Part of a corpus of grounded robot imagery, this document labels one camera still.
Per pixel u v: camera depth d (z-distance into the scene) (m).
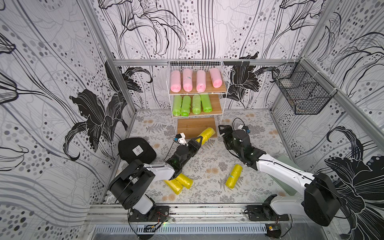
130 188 0.44
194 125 1.08
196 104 0.83
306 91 0.90
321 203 0.40
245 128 0.75
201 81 0.71
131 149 0.88
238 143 0.59
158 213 0.72
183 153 0.65
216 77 0.72
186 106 0.84
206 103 0.85
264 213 0.65
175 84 0.69
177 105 0.84
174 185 0.79
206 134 0.84
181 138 0.78
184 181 0.80
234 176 0.82
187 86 0.70
